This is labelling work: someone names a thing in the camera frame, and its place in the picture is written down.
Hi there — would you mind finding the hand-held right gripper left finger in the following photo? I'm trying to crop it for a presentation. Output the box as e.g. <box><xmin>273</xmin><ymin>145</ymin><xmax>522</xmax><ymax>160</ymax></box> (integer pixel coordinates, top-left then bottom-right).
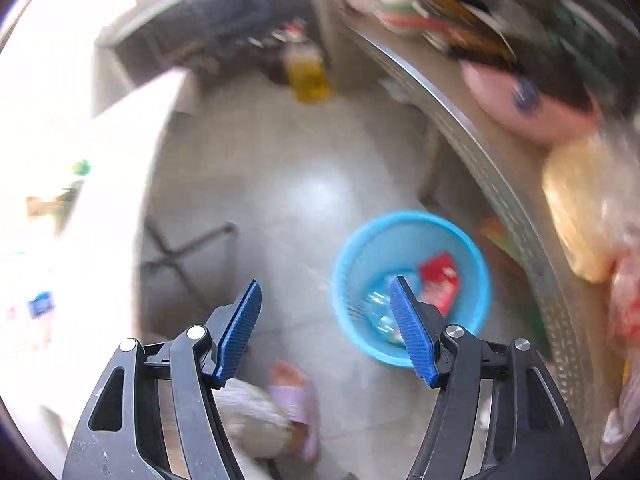
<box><xmin>61</xmin><ymin>280</ymin><xmax>263</xmax><ymax>480</ymax></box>

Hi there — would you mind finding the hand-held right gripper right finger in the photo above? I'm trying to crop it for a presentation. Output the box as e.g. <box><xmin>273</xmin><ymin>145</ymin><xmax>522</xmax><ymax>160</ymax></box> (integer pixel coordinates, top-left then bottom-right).
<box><xmin>389</xmin><ymin>275</ymin><xmax>593</xmax><ymax>480</ymax></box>

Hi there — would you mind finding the blue plastic mesh basket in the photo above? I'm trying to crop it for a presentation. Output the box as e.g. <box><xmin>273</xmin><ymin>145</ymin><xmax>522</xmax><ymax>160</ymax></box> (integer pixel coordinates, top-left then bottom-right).
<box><xmin>332</xmin><ymin>211</ymin><xmax>492</xmax><ymax>368</ymax></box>

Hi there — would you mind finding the clear plastic bottle in basket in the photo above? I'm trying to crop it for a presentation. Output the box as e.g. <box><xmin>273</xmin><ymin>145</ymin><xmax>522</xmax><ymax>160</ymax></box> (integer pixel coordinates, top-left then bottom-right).
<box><xmin>361</xmin><ymin>272</ymin><xmax>423</xmax><ymax>347</ymax></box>

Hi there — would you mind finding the red snack packet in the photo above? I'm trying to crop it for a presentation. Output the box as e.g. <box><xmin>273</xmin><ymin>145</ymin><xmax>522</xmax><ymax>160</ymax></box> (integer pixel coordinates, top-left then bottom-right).
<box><xmin>417</xmin><ymin>253</ymin><xmax>461</xmax><ymax>313</ymax></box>

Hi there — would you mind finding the person's bare foot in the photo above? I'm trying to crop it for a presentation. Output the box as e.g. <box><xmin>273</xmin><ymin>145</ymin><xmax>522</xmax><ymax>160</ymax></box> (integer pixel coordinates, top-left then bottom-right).
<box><xmin>270</xmin><ymin>360</ymin><xmax>311</xmax><ymax>392</ymax></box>

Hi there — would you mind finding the black metal table leg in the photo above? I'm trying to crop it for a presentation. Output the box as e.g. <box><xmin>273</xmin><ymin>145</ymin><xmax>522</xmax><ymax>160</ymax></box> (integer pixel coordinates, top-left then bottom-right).
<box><xmin>142</xmin><ymin>220</ymin><xmax>238</xmax><ymax>311</ymax></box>

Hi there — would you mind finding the purple slipper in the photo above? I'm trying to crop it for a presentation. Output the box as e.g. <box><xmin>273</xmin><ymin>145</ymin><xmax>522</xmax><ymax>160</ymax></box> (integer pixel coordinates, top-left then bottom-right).
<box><xmin>266</xmin><ymin>382</ymin><xmax>321</xmax><ymax>463</ymax></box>

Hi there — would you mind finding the perforated metal shelf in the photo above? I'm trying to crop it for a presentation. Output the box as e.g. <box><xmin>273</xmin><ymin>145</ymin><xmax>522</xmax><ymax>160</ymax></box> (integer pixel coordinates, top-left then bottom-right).
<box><xmin>320</xmin><ymin>10</ymin><xmax>616</xmax><ymax>461</ymax></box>

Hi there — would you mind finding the table with balloon print cover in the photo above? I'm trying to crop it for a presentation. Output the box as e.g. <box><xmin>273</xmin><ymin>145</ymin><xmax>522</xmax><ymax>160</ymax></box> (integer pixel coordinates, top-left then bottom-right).
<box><xmin>0</xmin><ymin>69</ymin><xmax>188</xmax><ymax>426</ymax></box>

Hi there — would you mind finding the yellow plastic bag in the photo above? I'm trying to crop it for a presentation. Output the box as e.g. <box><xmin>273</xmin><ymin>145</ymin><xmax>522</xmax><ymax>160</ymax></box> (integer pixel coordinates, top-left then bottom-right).
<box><xmin>542</xmin><ymin>135</ymin><xmax>640</xmax><ymax>283</ymax></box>

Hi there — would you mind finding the red plastic bag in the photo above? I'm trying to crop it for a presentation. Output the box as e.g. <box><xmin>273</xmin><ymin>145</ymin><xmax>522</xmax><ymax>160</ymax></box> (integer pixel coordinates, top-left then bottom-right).
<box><xmin>607</xmin><ymin>250</ymin><xmax>640</xmax><ymax>361</ymax></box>

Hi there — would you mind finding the pale pink plastic bag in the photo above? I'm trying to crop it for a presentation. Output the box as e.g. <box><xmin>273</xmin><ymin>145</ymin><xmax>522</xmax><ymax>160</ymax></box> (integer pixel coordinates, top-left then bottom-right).
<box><xmin>600</xmin><ymin>360</ymin><xmax>640</xmax><ymax>466</ymax></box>

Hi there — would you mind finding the pink cooking pot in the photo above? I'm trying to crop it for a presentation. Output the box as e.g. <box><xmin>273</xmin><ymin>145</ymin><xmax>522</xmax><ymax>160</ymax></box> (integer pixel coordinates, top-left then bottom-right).
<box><xmin>460</xmin><ymin>62</ymin><xmax>603</xmax><ymax>148</ymax></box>

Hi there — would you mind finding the yellow cooking oil bottle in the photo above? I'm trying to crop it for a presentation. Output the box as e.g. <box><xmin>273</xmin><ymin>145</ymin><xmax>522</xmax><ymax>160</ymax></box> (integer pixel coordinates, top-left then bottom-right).
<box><xmin>280</xmin><ymin>22</ymin><xmax>332</xmax><ymax>104</ymax></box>

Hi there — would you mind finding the dark plastic bag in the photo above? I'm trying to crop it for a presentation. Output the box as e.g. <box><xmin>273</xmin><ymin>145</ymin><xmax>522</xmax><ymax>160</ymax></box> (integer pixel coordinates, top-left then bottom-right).
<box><xmin>450</xmin><ymin>5</ymin><xmax>606</xmax><ymax>111</ymax></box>

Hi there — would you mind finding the stack of bowls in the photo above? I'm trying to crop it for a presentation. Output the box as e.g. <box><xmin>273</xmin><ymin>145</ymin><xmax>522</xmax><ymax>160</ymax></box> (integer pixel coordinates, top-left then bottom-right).
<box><xmin>372</xmin><ymin>0</ymin><xmax>426</xmax><ymax>33</ymax></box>

